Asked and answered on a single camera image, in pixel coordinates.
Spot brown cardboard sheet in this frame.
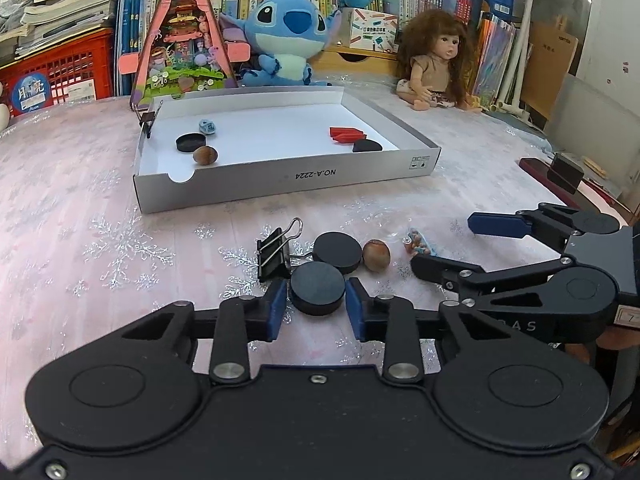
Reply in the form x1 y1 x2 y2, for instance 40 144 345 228
520 20 578 121

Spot small black binder clip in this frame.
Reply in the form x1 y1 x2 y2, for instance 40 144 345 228
137 100 163 138

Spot blue beaded hair clip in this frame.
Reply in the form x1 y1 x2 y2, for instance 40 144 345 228
404 227 438 257

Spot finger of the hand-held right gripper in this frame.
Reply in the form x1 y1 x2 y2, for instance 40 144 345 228
467 202 586 253
410 254 575 311

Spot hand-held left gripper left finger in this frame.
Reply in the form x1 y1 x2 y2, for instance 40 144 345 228
120 280 288 385

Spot dark red flat case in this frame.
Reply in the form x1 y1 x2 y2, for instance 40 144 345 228
519 156 608 201

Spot stack of books and papers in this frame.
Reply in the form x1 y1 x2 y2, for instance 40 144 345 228
0 0 123 58

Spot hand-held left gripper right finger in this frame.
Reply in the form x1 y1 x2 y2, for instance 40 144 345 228
345 279 531 385

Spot black round cap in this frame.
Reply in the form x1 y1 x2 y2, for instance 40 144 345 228
175 132 207 153

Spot large black binder clip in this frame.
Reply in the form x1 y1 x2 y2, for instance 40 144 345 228
256 217 306 283

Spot colourful printed box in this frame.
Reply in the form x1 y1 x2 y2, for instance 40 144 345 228
348 7 401 53

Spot wooden drawer box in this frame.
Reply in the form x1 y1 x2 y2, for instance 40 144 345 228
310 42 401 76

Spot small black box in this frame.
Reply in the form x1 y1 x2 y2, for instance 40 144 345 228
547 152 585 193

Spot doll with brown hair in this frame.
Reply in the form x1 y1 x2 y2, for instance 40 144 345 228
396 8 483 112

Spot grey cardboard box tray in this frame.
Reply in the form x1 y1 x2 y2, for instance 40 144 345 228
132 85 442 215

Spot leaning thin colourful booklets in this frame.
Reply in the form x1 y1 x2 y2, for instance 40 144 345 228
472 12 518 106

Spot pink triangular diorama toy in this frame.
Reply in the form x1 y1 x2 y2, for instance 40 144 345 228
117 0 251 113

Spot white plastic pipe rack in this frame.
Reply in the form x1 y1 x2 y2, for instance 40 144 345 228
492 0 541 121

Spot blue alien plush toy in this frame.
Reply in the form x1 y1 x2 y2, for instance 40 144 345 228
219 0 343 87

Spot red plastic crate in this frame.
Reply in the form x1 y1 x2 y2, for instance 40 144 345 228
0 27 117 116

